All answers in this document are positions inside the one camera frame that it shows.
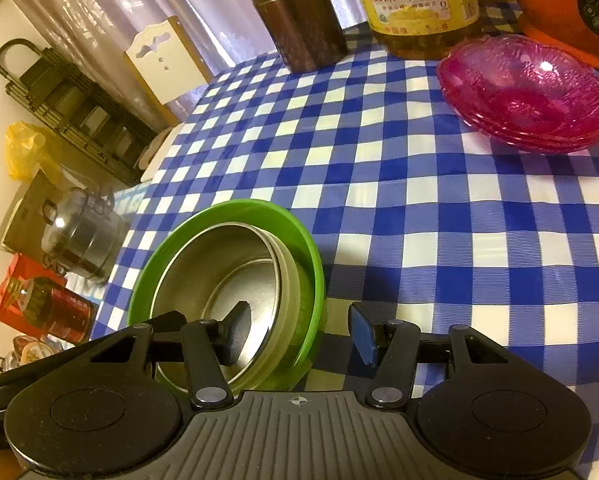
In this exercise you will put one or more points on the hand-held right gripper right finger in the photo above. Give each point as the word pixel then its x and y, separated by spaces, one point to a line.
pixel 362 335

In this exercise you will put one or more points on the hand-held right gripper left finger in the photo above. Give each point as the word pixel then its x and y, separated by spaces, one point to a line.
pixel 237 336

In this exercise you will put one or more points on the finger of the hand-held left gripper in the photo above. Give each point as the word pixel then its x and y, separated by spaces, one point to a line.
pixel 39 365

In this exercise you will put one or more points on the steel bowl with pale rim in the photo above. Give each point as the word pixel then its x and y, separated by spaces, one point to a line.
pixel 229 270

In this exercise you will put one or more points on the green plastic bowl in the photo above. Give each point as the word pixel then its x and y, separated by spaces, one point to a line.
pixel 309 255

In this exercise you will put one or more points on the clear pink flower-pattern plate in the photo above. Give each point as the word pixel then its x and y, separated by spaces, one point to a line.
pixel 524 85

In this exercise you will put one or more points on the blue checkered tablecloth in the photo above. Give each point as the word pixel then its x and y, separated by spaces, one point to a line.
pixel 429 220

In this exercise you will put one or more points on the steel pot with glass lid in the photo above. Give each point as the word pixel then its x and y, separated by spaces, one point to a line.
pixel 84 235

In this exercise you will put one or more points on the yellow plastic bag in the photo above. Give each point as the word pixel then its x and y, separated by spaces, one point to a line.
pixel 29 152

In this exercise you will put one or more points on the dark metal rack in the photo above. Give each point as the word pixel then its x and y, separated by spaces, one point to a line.
pixel 74 110

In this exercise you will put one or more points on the white wooden chair back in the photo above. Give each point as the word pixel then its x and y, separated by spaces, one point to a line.
pixel 164 70

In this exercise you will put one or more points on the brown metal canister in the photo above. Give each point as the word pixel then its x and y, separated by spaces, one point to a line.
pixel 299 20

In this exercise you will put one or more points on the large cooking oil bottle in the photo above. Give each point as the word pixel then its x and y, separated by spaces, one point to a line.
pixel 419 5

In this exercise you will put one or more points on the translucent white curtain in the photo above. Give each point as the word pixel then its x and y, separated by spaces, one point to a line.
pixel 104 5

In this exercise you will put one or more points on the orange electric cooker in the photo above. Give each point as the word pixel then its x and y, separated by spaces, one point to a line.
pixel 569 5

